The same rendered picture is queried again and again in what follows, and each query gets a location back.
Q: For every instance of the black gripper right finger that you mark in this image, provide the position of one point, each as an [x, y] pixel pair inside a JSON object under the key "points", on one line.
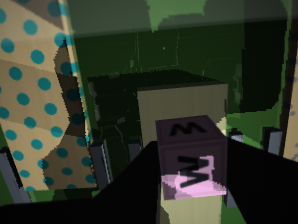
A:
{"points": [[263, 184]]}

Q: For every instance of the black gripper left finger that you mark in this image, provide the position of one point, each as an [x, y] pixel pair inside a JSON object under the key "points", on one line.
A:
{"points": [[134, 197]]}

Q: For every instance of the dark purple labelled cube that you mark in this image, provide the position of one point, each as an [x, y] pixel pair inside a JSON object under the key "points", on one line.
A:
{"points": [[193, 157]]}

